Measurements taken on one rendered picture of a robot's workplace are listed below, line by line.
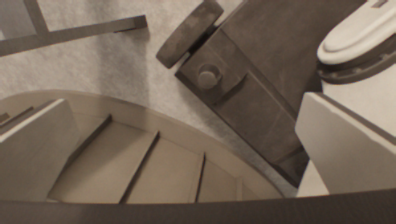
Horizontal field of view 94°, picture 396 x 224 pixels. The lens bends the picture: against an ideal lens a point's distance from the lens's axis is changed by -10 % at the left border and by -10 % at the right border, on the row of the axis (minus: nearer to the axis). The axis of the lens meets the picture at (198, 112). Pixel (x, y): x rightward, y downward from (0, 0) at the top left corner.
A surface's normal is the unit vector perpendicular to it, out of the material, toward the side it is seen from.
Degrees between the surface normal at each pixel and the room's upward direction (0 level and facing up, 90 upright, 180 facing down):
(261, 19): 0
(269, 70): 0
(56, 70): 0
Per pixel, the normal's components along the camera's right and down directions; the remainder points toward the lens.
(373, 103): -0.72, -0.65
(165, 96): -0.16, 0.50
